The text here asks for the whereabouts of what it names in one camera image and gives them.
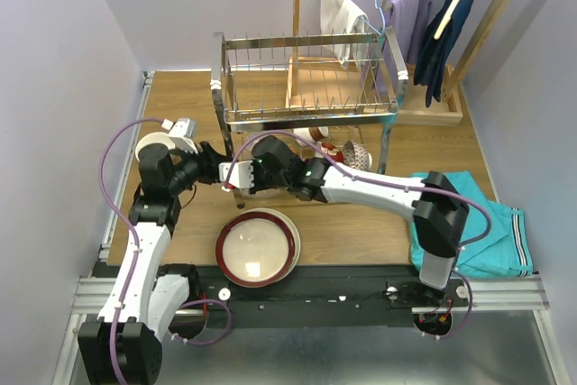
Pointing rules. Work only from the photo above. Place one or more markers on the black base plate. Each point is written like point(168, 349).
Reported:
point(322, 296)

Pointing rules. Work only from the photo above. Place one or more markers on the teal cloth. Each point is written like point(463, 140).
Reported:
point(504, 252)

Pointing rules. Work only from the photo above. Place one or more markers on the white cloth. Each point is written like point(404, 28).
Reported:
point(345, 17)

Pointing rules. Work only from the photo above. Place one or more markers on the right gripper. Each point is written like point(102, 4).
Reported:
point(257, 186)

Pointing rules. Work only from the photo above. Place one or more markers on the navy blue garment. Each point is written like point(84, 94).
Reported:
point(429, 70)

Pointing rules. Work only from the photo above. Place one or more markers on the patterned small bowl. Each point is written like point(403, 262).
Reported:
point(356, 156)

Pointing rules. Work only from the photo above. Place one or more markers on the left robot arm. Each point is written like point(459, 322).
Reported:
point(123, 345)

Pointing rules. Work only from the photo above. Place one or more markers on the metal two-tier dish rack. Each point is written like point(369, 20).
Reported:
point(282, 83)

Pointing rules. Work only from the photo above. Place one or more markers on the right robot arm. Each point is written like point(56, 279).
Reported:
point(431, 204)

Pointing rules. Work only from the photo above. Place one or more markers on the wooden clothes rack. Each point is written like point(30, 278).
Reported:
point(451, 96)

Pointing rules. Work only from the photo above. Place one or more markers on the red rimmed white plate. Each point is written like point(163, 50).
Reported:
point(231, 253)

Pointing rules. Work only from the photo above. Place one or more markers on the lavender towel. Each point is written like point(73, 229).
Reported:
point(409, 19)

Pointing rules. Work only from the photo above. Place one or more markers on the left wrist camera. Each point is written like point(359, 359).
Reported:
point(181, 133)

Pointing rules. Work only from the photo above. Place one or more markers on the pale green plate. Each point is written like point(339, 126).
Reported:
point(274, 245)

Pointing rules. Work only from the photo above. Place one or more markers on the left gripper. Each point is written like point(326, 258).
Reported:
point(206, 161)

